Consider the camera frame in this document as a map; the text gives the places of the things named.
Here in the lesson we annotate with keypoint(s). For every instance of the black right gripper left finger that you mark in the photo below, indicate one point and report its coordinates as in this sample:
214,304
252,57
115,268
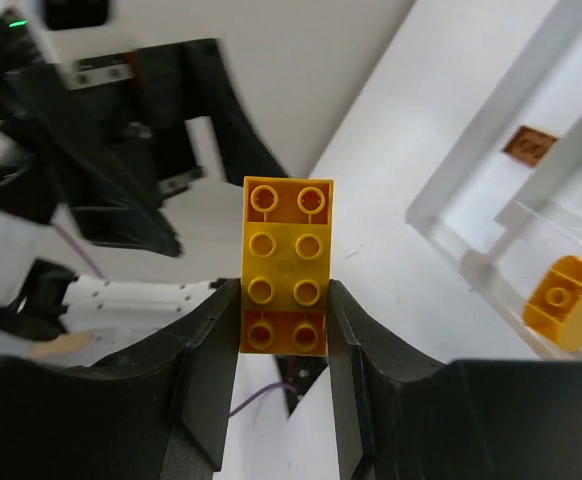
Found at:
158,409

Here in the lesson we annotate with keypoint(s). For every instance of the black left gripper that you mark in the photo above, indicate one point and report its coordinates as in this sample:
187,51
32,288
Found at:
110,153

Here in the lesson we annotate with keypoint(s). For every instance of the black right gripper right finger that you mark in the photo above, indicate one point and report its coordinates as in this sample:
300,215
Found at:
400,414

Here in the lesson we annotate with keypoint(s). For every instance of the yellow orange lego stack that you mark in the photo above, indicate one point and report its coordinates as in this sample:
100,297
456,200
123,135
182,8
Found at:
286,262

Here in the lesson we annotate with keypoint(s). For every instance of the orange round lego piece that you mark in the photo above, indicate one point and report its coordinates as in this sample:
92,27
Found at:
554,310

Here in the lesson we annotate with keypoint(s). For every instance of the brown lego plate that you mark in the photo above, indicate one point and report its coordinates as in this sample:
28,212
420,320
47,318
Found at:
528,145

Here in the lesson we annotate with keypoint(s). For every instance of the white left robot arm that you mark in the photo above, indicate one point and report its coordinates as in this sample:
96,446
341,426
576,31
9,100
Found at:
47,310

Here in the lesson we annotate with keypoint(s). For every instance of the white divided sorting tray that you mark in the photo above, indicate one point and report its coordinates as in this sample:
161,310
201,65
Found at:
505,206

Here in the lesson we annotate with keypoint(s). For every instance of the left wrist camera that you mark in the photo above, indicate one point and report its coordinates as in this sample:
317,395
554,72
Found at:
85,40

